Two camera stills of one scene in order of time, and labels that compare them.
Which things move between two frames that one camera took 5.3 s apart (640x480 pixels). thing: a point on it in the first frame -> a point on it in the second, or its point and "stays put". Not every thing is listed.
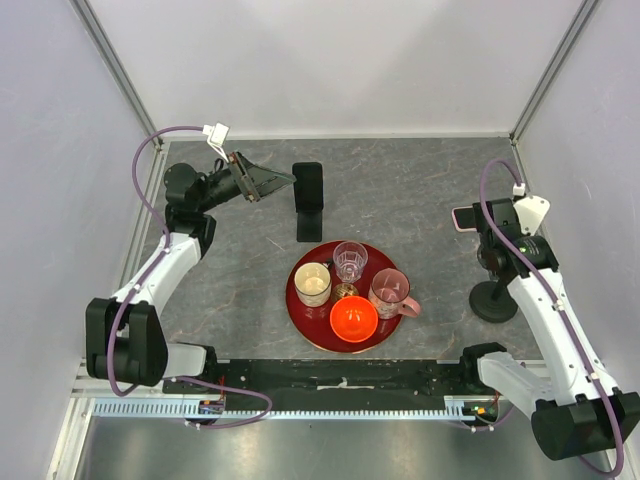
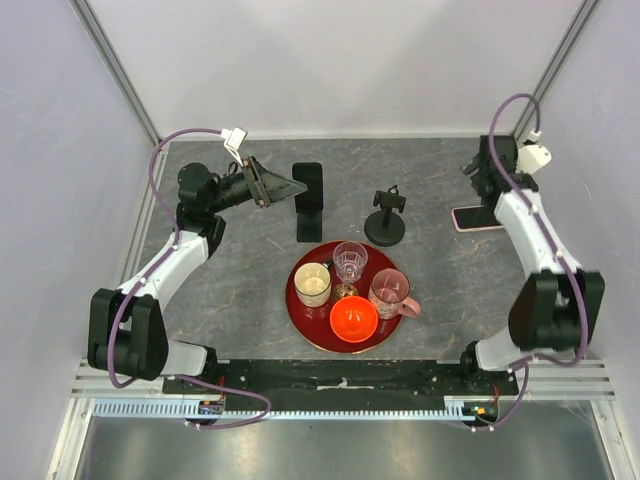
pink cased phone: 464,219 stays put
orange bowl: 353,319 stays put
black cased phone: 308,186 stays put
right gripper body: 480,252 -> 476,177
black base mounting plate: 344,385 stays put
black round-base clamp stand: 492,301 -> 386,226
